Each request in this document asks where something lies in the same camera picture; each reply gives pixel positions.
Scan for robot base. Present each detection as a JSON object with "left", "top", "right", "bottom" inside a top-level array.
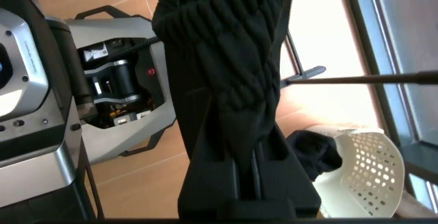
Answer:
[{"left": 0, "top": 0, "right": 177, "bottom": 224}]

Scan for beige curtain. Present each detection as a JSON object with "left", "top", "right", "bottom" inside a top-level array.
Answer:
[{"left": 393, "top": 188, "right": 438, "bottom": 219}]

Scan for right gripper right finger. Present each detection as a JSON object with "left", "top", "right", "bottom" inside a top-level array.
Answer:
[{"left": 253, "top": 124, "right": 322, "bottom": 218}]

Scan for black clothes rack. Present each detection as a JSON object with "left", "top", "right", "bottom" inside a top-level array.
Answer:
[{"left": 279, "top": 28, "right": 438, "bottom": 90}]

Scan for black shorts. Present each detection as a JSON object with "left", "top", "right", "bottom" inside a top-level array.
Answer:
[{"left": 151, "top": 0, "right": 298, "bottom": 184}]

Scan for white laundry basket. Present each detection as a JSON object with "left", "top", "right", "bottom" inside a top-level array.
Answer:
[{"left": 303, "top": 124, "right": 406, "bottom": 219}]

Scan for heap of clothes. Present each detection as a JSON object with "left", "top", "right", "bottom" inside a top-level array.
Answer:
[{"left": 286, "top": 129, "right": 344, "bottom": 183}]

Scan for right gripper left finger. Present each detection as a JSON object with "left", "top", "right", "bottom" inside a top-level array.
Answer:
[{"left": 177, "top": 138, "right": 240, "bottom": 218}]

